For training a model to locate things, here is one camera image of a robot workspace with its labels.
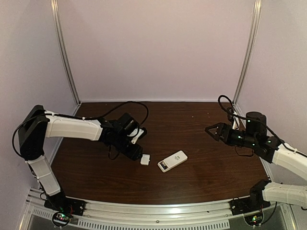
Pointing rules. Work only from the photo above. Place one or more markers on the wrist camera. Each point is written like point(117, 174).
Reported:
point(137, 134)
point(233, 119)

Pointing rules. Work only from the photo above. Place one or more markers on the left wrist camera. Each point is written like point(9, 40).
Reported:
point(137, 134)

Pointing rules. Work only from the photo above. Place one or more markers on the right aluminium frame post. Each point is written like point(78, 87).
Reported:
point(256, 15)

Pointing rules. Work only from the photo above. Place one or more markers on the white remote control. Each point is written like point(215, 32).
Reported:
point(173, 160)

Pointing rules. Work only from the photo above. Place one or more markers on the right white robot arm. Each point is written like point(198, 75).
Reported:
point(271, 149)

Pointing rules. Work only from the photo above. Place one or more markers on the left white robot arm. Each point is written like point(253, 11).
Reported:
point(121, 134)

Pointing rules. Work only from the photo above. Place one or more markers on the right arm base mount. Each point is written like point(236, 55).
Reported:
point(251, 205)

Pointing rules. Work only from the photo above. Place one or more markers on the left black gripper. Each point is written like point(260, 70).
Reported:
point(134, 154)

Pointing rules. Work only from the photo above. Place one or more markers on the aluminium frame post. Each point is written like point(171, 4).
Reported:
point(63, 50)
point(256, 15)

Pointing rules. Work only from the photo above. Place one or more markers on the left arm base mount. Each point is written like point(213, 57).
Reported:
point(65, 208)

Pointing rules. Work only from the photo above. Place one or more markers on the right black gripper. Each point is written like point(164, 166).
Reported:
point(223, 133)

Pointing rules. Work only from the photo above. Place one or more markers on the front aluminium rail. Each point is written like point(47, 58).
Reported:
point(216, 215)

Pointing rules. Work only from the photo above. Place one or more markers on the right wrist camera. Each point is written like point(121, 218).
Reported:
point(233, 119)

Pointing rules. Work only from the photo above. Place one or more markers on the left aluminium frame post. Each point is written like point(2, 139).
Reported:
point(63, 50)

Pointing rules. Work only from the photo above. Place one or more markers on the white battery cover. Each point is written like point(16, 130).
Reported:
point(145, 159)

